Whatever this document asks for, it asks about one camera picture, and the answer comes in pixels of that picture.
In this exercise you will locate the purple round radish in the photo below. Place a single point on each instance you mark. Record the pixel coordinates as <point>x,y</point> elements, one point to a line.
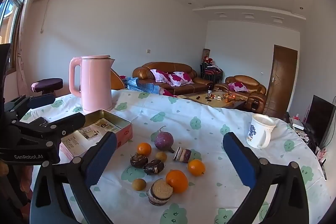
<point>163,141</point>

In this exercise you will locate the printed paper leaflet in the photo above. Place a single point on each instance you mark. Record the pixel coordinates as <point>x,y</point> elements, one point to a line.
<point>86,132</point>

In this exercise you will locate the wooden coffee table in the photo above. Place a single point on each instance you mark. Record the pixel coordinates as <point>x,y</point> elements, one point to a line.
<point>199,98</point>

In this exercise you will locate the cluttered television stand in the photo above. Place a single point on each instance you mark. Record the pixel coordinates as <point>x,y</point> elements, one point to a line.
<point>302,132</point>

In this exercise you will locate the dark water chestnut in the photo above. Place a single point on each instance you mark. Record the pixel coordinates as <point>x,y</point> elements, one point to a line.
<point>154,167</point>
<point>139,160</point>

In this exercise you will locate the wooden chair back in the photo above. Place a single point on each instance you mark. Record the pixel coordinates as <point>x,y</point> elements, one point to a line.
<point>116,81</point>

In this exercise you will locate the window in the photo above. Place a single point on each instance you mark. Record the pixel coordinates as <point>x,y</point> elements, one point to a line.
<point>10,11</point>

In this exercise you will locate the brown leather sofa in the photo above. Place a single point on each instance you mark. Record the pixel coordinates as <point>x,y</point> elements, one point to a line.
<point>162,66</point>

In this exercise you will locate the black television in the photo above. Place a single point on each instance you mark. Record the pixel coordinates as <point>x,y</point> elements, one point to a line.
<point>320,119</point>

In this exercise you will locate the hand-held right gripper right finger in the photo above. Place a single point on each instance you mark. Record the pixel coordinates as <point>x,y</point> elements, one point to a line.
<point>240,161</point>

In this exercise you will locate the small yellow-green fruit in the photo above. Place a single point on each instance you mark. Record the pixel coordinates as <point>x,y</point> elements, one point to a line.
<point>139,184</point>

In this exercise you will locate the blue plaid cloth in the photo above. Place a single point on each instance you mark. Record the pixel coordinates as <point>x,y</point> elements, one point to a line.
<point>144,87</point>

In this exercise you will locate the pink electric kettle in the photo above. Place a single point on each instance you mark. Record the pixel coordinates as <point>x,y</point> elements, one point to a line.
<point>95,82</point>

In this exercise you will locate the purple covered stool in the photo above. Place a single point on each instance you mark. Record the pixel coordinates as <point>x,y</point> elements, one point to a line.
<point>47,84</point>

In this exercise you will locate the large orange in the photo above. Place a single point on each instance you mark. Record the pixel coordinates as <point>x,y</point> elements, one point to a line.
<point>177,181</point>

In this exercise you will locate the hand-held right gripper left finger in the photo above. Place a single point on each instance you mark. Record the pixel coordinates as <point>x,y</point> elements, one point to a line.
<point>101,158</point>

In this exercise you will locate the medium orange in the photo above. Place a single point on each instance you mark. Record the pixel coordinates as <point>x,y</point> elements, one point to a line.
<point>196,167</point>

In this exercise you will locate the white mug with blue print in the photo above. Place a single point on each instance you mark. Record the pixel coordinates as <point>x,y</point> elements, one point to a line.
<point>256,132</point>

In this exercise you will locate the stacked black chairs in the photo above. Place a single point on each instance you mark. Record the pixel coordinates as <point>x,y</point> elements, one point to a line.
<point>211,71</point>

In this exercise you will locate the brown wooden door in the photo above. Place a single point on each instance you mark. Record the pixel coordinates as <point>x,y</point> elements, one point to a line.
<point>282,77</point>

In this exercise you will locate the brown leather armchair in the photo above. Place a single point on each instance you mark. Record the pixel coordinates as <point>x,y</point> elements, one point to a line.
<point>252,82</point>

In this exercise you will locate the pink tin box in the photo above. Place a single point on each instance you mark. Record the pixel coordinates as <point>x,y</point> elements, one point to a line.
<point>123,132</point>

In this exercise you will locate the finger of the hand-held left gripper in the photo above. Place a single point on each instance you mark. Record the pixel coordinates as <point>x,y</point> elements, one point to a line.
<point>71,121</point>
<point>39,101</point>

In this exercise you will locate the pink curtain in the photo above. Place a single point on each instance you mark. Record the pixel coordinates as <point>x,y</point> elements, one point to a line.
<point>26,37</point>

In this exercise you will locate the small brown round fruit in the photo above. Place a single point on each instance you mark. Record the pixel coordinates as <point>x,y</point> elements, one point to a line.
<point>161,156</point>

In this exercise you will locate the small orange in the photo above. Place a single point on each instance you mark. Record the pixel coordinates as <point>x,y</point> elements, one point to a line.
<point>144,148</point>

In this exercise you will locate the cloud print tablecloth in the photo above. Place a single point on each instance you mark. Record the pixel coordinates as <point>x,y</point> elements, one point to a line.
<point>197,113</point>

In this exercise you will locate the small floral pillow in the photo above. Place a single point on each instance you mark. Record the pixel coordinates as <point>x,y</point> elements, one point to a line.
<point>237,87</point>

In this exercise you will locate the tall patterned vase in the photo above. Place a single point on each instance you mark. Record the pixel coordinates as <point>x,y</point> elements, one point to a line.
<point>206,53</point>

